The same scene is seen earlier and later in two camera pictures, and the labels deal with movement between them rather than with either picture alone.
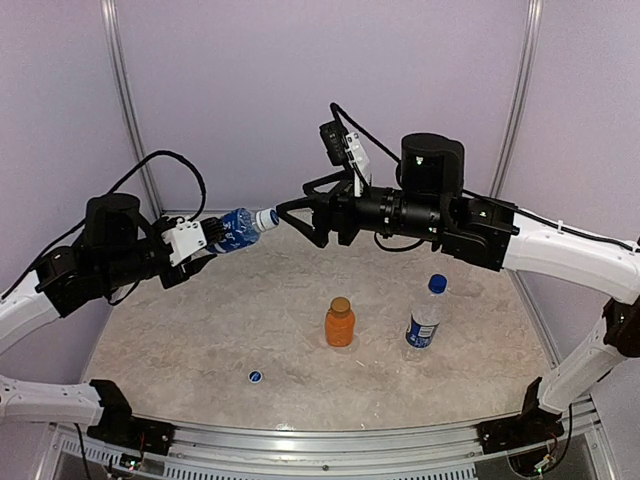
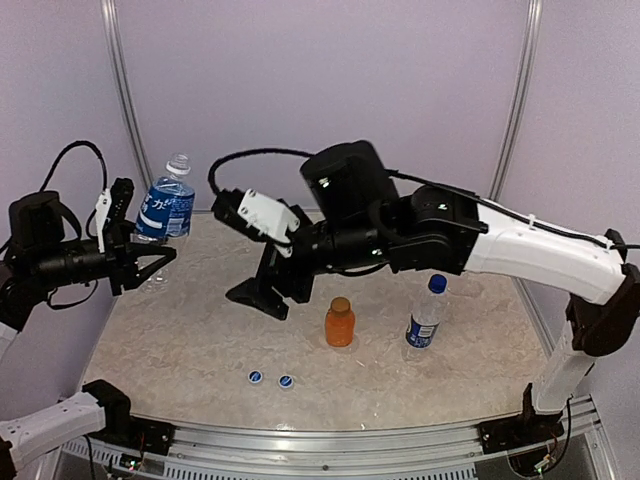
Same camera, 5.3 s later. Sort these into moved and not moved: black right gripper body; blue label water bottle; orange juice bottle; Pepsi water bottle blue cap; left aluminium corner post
Moved: blue label water bottle; black right gripper body
Not moved: orange juice bottle; Pepsi water bottle blue cap; left aluminium corner post
